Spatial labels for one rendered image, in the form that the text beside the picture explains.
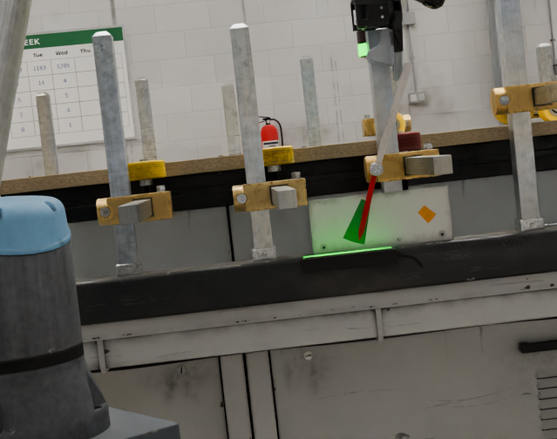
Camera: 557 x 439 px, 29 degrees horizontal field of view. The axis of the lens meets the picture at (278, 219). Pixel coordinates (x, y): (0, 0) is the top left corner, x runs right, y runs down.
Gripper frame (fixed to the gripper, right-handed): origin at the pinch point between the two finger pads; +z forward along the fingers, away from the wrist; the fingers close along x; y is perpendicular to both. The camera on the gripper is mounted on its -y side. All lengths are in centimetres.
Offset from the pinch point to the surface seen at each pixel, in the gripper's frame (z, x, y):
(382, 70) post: -1.3, -5.9, 2.2
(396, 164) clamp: 16.1, -5.1, 1.5
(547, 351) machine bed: 59, -31, -30
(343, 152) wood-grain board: 13.1, -21.7, 9.2
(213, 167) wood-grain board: 13.2, -21.8, 35.2
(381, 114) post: 6.7, -5.9, 3.2
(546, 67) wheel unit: -5, -115, -61
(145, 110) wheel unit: -4, -115, 54
